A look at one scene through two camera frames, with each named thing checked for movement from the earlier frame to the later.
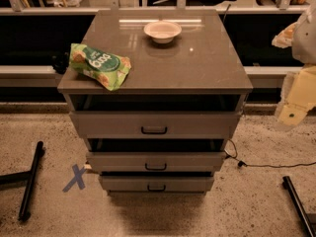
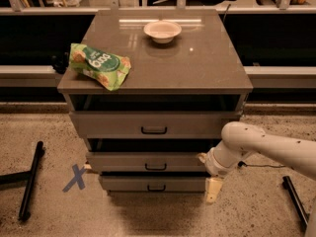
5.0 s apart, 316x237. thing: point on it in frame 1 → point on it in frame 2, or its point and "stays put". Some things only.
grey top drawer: [155, 124] stays put
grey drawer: [156, 162] stays put
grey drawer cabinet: [165, 130] stays put
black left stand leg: [32, 176] stays put
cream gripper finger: [292, 114] → [212, 186]
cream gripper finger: [284, 39] → [202, 157]
